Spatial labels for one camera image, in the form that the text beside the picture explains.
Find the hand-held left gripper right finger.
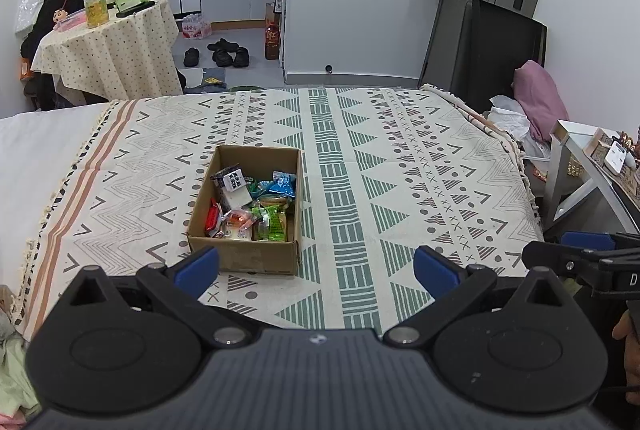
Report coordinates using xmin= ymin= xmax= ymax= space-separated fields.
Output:
xmin=381 ymin=246 xmax=577 ymax=347

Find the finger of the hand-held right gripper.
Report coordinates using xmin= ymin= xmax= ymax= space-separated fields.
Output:
xmin=522 ymin=240 xmax=617 ymax=285
xmin=560 ymin=231 xmax=640 ymax=256

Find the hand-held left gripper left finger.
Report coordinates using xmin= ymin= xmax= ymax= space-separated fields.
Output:
xmin=59 ymin=246 xmax=254 ymax=347

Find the brown cardboard box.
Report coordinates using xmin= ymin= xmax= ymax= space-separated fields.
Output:
xmin=186 ymin=144 xmax=304 ymax=276

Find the red snack packet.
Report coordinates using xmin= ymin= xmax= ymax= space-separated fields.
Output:
xmin=205 ymin=199 xmax=224 ymax=236

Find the clear orange snack packet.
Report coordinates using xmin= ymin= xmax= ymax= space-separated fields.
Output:
xmin=220 ymin=209 xmax=256 ymax=241

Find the bright green snack packet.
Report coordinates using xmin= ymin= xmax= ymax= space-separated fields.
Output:
xmin=250 ymin=205 xmax=289 ymax=242

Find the white black-label snack packet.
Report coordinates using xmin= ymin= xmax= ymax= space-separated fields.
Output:
xmin=210 ymin=166 xmax=254 ymax=209

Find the teal cracker packet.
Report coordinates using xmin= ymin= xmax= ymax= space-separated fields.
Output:
xmin=257 ymin=194 xmax=291 ymax=211

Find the blue and white snack packet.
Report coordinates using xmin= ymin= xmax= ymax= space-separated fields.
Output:
xmin=258 ymin=171 xmax=297 ymax=199

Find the person's right hand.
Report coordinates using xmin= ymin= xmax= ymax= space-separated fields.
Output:
xmin=612 ymin=310 xmax=640 ymax=387

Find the brown patterned tray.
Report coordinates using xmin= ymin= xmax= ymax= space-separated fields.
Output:
xmin=582 ymin=130 xmax=640 ymax=202

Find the white small device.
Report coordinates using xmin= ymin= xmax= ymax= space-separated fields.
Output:
xmin=603 ymin=141 xmax=629 ymax=174

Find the white side table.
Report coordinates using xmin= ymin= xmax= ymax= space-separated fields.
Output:
xmin=542 ymin=119 xmax=640 ymax=237

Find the white crumpled plastic bag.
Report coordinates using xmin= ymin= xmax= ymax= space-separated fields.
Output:
xmin=487 ymin=94 xmax=551 ymax=161

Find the pink cloth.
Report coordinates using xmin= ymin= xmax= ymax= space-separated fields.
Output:
xmin=514 ymin=60 xmax=571 ymax=141

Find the dark blue folded bag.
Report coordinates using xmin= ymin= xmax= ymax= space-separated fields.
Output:
xmin=187 ymin=67 xmax=227 ymax=94

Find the white bed sheet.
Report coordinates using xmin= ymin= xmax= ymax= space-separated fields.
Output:
xmin=0 ymin=103 xmax=112 ymax=292

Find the pale green cloth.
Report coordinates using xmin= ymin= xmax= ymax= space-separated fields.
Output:
xmin=0 ymin=310 xmax=42 ymax=417

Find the dotted cream tablecloth table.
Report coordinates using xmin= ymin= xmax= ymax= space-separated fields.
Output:
xmin=31 ymin=0 xmax=184 ymax=104

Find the large red-brown bottle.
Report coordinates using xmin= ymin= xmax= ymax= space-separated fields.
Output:
xmin=264 ymin=24 xmax=282 ymax=61

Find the pink pack of water bottles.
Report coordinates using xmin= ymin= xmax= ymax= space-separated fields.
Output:
xmin=181 ymin=14 xmax=213 ymax=39

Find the flat black device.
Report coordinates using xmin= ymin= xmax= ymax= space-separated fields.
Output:
xmin=116 ymin=0 xmax=156 ymax=18

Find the pink cartoon box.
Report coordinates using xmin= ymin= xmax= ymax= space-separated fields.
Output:
xmin=52 ymin=8 xmax=89 ymax=32

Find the black garment on chair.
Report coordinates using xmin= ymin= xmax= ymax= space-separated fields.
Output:
xmin=20 ymin=0 xmax=84 ymax=62

